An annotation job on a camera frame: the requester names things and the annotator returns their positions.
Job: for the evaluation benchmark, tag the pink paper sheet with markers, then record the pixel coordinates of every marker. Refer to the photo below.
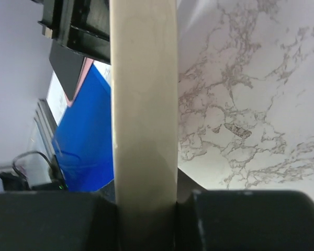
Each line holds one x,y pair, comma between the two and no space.
79,81

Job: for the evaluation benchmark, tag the black clipboard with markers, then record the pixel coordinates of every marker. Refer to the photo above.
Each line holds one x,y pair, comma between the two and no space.
67,66

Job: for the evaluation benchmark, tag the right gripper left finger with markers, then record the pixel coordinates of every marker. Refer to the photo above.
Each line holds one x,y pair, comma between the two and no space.
57,221

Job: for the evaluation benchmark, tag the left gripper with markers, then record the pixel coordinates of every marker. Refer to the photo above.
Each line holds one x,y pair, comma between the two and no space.
79,25

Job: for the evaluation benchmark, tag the blue plastic folder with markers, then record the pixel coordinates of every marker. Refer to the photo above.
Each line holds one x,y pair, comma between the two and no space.
82,141

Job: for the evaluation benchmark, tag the pink cream branch plate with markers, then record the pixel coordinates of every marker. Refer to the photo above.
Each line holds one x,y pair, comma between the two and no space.
144,71

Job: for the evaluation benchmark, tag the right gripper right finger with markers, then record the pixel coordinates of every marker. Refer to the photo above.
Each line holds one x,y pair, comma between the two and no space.
242,219

